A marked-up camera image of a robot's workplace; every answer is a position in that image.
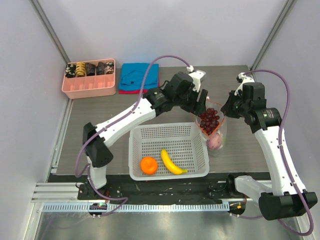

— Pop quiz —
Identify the black patterned rolled sock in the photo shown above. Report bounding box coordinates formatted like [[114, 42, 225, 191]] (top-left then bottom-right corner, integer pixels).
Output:
[[96, 61, 106, 76]]

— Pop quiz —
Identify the purple grape bunch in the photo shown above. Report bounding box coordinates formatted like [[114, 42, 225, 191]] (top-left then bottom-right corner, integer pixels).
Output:
[[199, 107, 220, 136]]

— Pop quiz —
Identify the blue folded cloth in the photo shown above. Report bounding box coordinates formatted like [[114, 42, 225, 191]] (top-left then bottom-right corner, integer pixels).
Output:
[[118, 63, 159, 93]]

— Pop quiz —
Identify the black floral rolled sock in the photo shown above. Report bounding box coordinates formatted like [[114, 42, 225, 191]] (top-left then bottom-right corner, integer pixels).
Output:
[[64, 63, 76, 78]]

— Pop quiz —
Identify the pink organizer box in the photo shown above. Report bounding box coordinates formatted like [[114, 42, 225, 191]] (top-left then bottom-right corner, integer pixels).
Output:
[[61, 58, 116, 100]]

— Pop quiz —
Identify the dark brown rolled sock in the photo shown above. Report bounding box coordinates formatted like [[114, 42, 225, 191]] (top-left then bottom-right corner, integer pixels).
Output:
[[85, 62, 97, 77]]

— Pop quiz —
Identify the purple onion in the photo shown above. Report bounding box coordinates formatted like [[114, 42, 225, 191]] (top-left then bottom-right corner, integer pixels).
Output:
[[207, 132, 223, 150]]

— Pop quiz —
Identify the orange fruit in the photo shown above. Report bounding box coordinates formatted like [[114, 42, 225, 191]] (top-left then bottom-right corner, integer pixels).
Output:
[[140, 156, 158, 175]]

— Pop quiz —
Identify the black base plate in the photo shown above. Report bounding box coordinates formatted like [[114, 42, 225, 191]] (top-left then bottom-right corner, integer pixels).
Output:
[[74, 172, 275, 206]]

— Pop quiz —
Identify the yellow striped rolled sock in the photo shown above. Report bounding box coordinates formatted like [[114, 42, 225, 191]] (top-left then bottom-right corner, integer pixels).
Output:
[[75, 61, 86, 78]]

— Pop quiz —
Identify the white plastic basket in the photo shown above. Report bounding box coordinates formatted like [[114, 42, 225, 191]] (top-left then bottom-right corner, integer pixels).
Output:
[[128, 122, 210, 181]]

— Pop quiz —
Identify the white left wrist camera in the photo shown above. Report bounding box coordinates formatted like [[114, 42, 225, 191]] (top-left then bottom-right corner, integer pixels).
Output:
[[186, 65, 206, 93]]

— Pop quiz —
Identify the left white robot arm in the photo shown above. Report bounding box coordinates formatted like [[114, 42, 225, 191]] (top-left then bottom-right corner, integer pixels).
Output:
[[82, 70, 208, 200]]

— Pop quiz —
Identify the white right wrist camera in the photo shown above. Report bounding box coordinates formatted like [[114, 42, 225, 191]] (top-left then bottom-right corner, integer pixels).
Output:
[[234, 72, 255, 96]]

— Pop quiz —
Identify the magenta folded cloth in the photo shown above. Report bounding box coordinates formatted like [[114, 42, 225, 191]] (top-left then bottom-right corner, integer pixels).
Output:
[[118, 78, 159, 94]]

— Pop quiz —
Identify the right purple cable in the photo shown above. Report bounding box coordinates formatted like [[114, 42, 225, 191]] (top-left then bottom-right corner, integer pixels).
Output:
[[229, 69, 315, 236]]

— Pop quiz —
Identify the white cauliflower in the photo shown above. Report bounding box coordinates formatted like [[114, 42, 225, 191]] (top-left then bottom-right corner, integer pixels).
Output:
[[217, 130, 225, 149]]

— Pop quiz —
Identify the yellow banana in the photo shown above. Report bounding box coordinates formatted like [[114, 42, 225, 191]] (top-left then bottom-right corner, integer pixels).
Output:
[[160, 149, 188, 175]]

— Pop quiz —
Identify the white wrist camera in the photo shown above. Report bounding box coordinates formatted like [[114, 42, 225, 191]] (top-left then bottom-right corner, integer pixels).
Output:
[[234, 72, 255, 96], [186, 65, 206, 93]]

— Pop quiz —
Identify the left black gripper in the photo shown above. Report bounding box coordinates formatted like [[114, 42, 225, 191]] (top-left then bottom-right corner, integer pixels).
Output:
[[173, 85, 207, 116]]

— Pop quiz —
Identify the black pink floral sock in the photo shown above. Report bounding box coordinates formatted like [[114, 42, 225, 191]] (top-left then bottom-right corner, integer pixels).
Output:
[[104, 61, 115, 75]]

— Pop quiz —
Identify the white slotted cable duct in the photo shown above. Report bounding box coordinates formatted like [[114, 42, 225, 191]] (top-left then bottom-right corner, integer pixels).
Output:
[[42, 201, 230, 213]]

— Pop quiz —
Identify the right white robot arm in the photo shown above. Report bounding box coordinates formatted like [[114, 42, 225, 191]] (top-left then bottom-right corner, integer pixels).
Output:
[[221, 82, 318, 221]]

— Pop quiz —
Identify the clear orange zip bag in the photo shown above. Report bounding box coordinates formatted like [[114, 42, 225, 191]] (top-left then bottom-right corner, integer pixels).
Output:
[[193, 97, 227, 156]]

